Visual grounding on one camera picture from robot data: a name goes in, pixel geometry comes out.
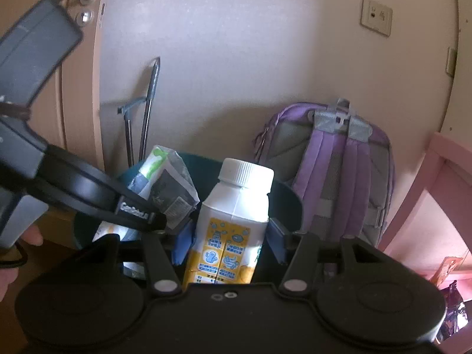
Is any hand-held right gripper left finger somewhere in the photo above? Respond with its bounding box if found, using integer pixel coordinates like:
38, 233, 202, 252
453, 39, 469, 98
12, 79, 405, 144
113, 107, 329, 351
74, 221, 196, 297

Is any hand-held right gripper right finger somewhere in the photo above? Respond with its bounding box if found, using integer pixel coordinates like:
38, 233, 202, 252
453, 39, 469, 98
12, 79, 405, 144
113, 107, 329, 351
268, 218, 428, 297

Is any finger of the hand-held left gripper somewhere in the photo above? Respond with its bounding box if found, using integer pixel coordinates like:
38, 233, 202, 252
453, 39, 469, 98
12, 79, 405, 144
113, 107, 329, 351
117, 190, 167, 234

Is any teal bin with deer print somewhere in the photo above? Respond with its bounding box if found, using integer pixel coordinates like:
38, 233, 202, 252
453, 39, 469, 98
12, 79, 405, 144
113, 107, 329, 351
72, 151, 305, 284

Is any printed foil packet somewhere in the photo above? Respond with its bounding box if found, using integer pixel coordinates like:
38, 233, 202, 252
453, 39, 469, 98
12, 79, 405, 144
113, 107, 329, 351
91, 145, 201, 244

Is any white bottle with yellow label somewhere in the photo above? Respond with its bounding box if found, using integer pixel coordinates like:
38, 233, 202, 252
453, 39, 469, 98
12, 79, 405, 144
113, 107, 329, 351
183, 158, 275, 285

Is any person's left hand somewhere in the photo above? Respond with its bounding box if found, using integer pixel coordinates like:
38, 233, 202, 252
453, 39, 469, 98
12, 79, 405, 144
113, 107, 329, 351
0, 224, 44, 303

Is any beige wooden door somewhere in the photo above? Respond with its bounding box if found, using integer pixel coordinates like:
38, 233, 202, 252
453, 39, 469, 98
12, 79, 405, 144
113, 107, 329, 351
0, 0, 115, 246

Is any purple grey backpack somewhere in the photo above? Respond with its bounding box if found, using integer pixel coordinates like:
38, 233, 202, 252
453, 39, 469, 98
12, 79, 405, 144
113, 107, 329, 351
254, 98, 396, 249

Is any orange snack bag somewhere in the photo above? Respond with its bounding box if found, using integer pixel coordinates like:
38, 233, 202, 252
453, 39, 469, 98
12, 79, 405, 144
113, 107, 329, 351
435, 256, 463, 288

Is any pink wooden desk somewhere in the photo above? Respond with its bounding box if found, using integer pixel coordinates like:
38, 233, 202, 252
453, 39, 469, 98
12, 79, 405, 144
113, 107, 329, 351
378, 131, 472, 277

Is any dark purple plastic bag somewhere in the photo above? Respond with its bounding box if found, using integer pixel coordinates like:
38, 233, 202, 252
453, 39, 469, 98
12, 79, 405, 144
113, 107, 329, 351
439, 280, 471, 343

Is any beige wall outlet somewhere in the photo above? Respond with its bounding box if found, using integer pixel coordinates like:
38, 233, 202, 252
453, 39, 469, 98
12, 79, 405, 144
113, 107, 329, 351
359, 0, 393, 37

